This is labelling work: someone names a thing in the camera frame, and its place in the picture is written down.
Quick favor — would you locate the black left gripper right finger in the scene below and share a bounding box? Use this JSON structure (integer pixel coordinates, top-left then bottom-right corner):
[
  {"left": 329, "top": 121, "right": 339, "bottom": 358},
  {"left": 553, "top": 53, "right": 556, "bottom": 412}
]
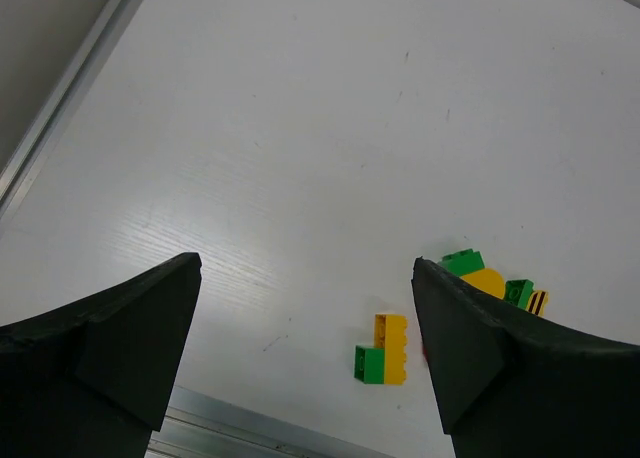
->
[{"left": 411, "top": 258, "right": 639, "bottom": 457}]

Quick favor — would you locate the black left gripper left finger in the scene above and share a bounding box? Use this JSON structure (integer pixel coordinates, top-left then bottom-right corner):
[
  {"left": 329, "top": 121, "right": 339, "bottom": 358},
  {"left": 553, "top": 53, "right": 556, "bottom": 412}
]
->
[{"left": 1, "top": 252, "right": 202, "bottom": 457}]

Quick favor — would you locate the yellow striped lego plate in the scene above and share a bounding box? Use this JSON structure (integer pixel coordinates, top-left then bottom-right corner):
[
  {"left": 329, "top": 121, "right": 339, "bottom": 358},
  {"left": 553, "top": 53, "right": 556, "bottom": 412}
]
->
[{"left": 526, "top": 290, "right": 549, "bottom": 316}]

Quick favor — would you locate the green lego plate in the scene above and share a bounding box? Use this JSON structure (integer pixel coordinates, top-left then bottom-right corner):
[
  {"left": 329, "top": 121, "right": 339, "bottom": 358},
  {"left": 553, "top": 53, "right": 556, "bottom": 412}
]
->
[{"left": 504, "top": 279, "right": 534, "bottom": 310}]

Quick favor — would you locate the yellow long lego brick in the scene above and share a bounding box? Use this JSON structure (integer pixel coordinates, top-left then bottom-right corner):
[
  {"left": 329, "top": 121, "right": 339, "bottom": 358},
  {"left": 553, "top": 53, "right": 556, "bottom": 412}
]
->
[{"left": 374, "top": 313, "right": 408, "bottom": 385}]

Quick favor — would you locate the small green lego brick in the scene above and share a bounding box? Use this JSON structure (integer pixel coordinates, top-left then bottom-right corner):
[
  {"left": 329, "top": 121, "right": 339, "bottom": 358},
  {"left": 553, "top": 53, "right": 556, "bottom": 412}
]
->
[{"left": 354, "top": 345, "right": 385, "bottom": 385}]

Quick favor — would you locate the yellow rounded lego piece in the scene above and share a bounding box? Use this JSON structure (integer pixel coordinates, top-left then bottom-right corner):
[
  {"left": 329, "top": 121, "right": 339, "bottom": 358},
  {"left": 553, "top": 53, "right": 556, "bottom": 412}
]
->
[{"left": 461, "top": 268, "right": 505, "bottom": 300}]

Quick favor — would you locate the green lego under yellow dome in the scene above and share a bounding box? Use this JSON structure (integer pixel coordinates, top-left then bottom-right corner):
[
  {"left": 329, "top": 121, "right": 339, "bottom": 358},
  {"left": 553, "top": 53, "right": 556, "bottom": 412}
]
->
[{"left": 438, "top": 248, "right": 485, "bottom": 277}]

